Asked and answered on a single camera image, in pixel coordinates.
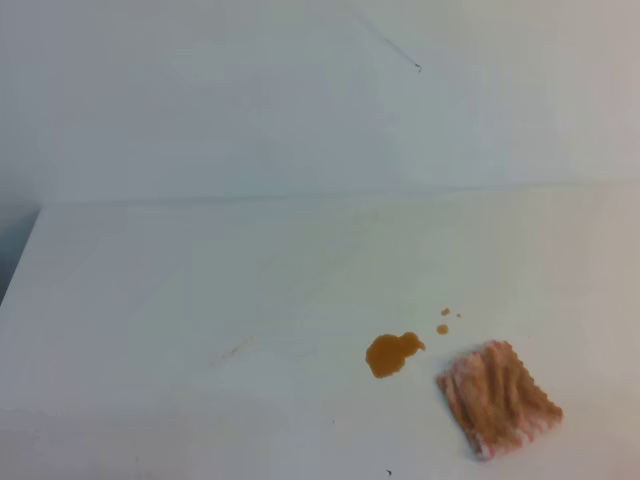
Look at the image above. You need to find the stained pink white rag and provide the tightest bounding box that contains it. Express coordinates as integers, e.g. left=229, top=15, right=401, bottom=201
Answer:
left=436, top=340, right=563, bottom=461

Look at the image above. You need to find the brown coffee stain puddle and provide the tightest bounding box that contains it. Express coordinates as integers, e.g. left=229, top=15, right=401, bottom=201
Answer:
left=365, top=332, right=426, bottom=379

